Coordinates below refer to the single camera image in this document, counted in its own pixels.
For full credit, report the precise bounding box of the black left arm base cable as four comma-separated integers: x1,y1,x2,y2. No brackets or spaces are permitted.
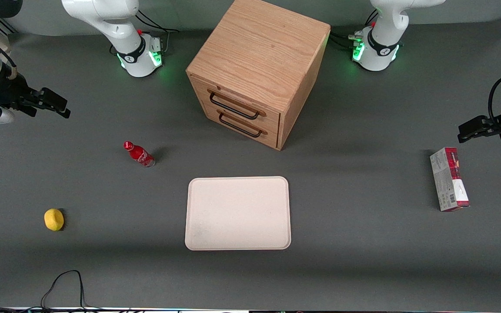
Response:
329,9,379,50

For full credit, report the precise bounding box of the wooden drawer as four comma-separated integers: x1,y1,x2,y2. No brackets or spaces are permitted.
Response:
190,74,281,134
199,97,280,149

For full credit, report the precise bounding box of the oak wooden drawer cabinet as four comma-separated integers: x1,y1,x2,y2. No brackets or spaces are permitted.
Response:
186,0,331,151

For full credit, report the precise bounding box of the beige plastic tray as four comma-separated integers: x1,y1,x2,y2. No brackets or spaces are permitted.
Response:
185,176,291,251

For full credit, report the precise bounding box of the red cola bottle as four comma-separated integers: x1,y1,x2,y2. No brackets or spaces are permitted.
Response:
123,141,156,168

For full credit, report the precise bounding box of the thin black cable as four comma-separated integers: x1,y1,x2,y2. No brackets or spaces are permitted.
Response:
0,270,103,313

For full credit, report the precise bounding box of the yellow lemon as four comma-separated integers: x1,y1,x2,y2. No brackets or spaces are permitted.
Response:
44,209,65,231

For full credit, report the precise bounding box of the black arm base cable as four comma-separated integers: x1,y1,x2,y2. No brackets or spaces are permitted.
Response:
329,9,379,50
110,10,180,56

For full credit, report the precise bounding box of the black right arm base cable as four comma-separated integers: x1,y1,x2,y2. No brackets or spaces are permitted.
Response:
110,10,180,56

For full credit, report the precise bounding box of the grey and red carton box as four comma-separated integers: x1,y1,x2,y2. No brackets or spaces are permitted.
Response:
430,147,470,212

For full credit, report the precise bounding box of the black metal drawer handle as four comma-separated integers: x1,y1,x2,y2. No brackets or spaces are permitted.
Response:
217,110,264,139
209,90,267,120

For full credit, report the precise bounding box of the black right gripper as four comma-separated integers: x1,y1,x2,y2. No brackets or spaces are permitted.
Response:
0,75,71,119

